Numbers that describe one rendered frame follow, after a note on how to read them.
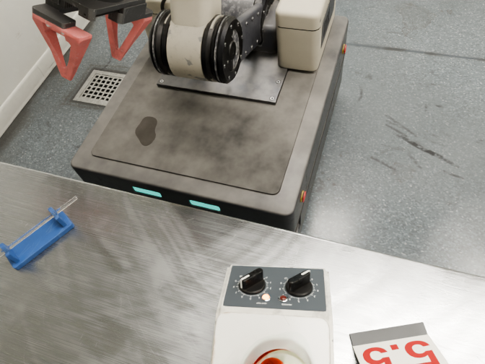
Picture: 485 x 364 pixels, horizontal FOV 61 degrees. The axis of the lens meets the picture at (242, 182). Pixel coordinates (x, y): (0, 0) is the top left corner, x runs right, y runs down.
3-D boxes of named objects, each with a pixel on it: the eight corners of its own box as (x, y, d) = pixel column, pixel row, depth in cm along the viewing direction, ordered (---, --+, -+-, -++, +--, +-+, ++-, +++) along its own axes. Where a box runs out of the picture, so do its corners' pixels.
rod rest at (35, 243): (65, 213, 64) (53, 201, 61) (76, 226, 62) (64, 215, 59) (7, 256, 61) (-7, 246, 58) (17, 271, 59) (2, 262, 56)
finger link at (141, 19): (145, 65, 59) (156, 0, 54) (113, 79, 54) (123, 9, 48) (107, 45, 60) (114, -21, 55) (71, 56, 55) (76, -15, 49)
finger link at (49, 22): (114, 79, 54) (123, 9, 48) (75, 96, 48) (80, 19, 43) (73, 56, 55) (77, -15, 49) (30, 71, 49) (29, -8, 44)
